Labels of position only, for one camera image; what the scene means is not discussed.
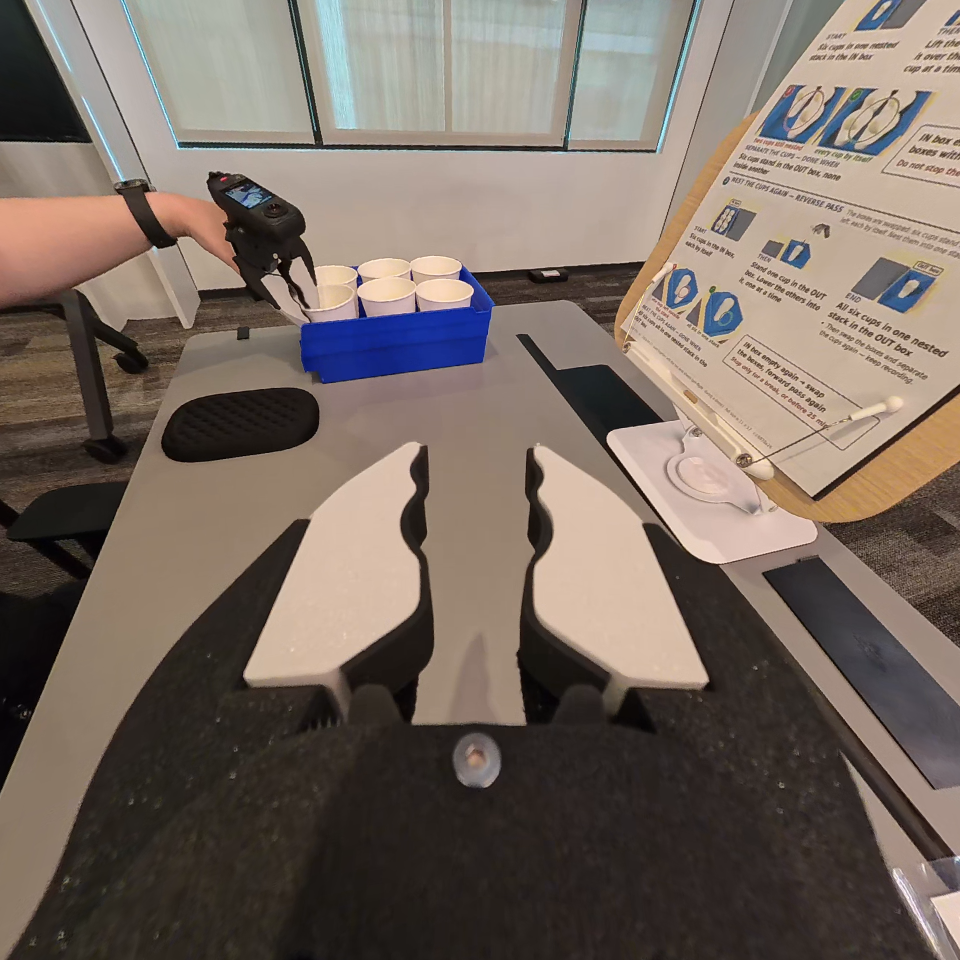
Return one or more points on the black chair armrest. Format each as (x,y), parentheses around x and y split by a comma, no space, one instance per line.
(67,510)

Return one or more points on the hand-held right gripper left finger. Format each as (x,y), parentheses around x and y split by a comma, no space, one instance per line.
(345,592)

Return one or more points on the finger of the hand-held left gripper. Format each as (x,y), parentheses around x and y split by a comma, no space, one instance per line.
(289,300)
(306,289)

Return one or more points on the white clipboard stand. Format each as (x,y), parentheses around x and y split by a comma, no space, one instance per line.
(675,487)

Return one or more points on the large window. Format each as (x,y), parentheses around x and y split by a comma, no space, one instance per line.
(412,67)

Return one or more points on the black wristwatch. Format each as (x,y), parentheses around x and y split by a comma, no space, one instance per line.
(150,217)

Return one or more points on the person's left hand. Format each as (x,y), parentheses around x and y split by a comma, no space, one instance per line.
(199,221)

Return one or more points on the narrow blue plastic bin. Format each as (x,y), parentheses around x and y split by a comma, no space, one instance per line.
(397,345)

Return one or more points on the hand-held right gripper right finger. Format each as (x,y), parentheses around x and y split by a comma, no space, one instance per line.
(607,600)

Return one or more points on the laminated paper sheet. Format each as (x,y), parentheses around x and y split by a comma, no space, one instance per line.
(934,911)

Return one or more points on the black quilted armrest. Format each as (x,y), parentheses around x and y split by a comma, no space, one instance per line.
(240,424)

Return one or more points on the group of paper cups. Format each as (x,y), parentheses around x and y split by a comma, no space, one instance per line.
(386,296)

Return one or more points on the white paper cup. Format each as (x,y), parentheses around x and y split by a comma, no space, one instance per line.
(334,304)

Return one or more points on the wooden instruction clipboard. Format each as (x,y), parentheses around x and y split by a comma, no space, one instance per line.
(825,262)

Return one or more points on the dark wall panel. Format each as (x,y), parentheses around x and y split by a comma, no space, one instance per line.
(37,67)

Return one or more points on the black floor device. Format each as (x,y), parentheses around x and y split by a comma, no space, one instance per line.
(549,276)

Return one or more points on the person's left forearm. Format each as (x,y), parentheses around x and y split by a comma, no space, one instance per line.
(67,240)

